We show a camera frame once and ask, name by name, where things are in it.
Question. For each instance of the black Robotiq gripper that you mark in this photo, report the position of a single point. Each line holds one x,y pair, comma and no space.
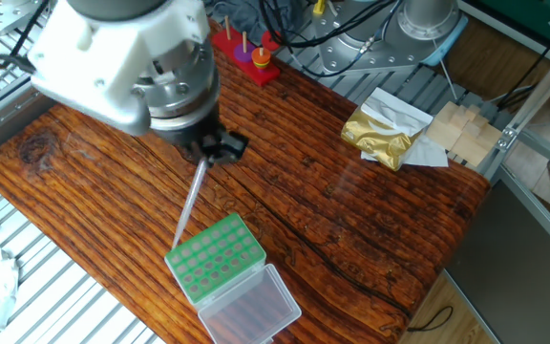
189,136

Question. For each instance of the clear large pipette tip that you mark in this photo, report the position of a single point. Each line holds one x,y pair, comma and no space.
190,203

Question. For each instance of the green pipette tip rack box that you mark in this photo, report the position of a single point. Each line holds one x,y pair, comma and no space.
213,258

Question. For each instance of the clear plastic box lid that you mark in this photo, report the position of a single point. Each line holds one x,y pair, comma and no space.
251,310

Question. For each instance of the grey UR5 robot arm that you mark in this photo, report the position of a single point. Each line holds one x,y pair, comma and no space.
428,19

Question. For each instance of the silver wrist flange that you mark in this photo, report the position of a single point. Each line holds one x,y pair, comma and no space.
184,91

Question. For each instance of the red wooden peg toy base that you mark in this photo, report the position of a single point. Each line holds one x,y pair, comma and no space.
256,76

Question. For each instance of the glossy wood-grain board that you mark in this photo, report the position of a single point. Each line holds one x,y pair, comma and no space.
303,200

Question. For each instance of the grey crumpled cloth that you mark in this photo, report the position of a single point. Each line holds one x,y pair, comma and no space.
246,12

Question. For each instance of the white wrist adapter box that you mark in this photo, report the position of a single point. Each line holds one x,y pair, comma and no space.
98,57

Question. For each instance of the gold tissue pack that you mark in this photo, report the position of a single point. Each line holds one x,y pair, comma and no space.
375,138

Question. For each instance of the perforated aluminium plate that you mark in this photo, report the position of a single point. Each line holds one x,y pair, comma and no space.
7,14

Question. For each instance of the wooden block puzzle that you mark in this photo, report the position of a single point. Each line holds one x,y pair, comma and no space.
466,138

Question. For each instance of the grey flat panel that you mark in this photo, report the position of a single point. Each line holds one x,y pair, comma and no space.
518,277

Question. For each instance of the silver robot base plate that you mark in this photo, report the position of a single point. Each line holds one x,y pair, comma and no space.
346,52

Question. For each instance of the aluminium frame post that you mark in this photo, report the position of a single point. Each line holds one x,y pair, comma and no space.
537,105

